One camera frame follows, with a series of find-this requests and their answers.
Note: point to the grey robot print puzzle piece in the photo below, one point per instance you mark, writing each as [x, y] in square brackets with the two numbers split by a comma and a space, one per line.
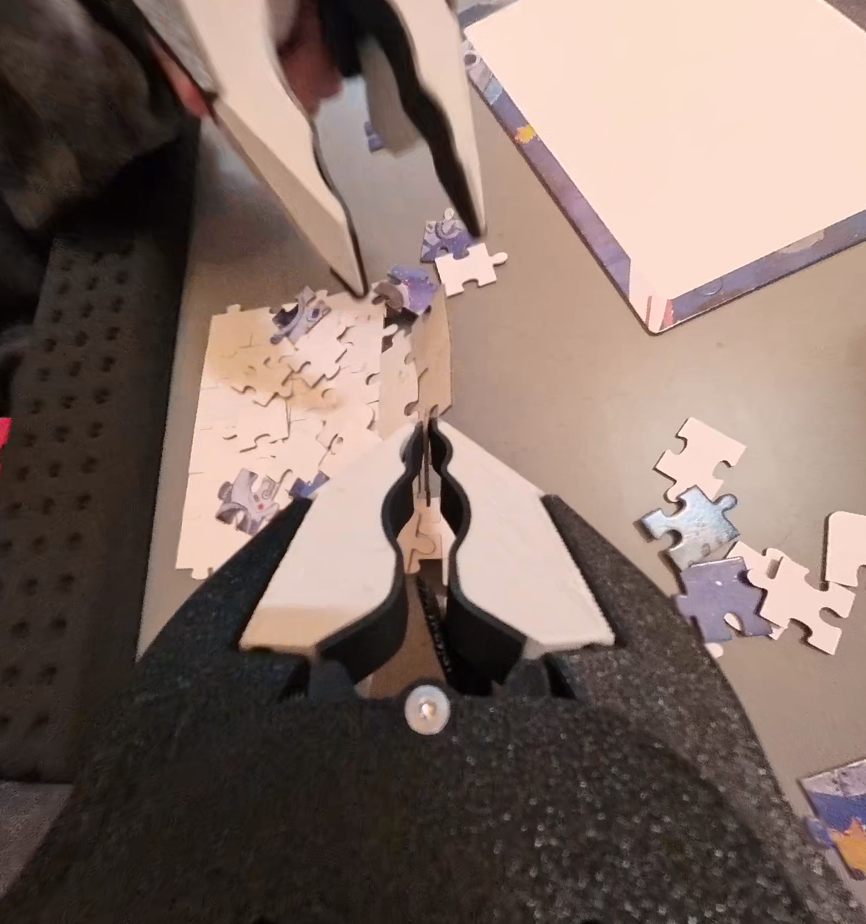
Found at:
[303, 317]

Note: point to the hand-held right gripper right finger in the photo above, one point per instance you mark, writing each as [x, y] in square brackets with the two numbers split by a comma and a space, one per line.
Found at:
[534, 570]

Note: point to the black perforated pad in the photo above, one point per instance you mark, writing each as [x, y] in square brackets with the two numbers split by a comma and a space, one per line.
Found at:
[79, 505]

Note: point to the blue star print puzzle piece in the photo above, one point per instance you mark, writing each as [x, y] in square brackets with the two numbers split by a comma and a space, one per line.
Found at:
[725, 599]

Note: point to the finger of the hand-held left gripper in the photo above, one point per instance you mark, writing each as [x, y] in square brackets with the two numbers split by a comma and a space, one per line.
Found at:
[447, 86]
[259, 130]

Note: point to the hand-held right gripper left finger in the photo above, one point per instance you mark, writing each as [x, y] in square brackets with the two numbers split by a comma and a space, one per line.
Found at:
[324, 570]

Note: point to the white puzzle tray blue rim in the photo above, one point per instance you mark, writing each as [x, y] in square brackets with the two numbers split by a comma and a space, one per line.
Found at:
[693, 144]

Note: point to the orange star print puzzle piece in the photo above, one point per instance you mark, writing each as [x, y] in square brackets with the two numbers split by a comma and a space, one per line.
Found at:
[851, 823]

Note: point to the red-eyed robot print puzzle piece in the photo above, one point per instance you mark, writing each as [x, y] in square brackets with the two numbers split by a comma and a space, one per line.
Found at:
[256, 502]

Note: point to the white puzzle piece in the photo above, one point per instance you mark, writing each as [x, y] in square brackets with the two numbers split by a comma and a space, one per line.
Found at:
[700, 455]
[472, 268]
[801, 599]
[862, 552]

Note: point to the purple grey print puzzle piece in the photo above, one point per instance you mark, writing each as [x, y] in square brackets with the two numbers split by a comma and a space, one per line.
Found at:
[407, 289]

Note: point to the dark blue red-marked puzzle piece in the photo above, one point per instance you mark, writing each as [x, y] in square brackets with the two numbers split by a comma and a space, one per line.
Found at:
[310, 485]

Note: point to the grey crater print puzzle piece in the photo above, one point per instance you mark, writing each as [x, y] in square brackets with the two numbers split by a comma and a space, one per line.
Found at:
[693, 527]

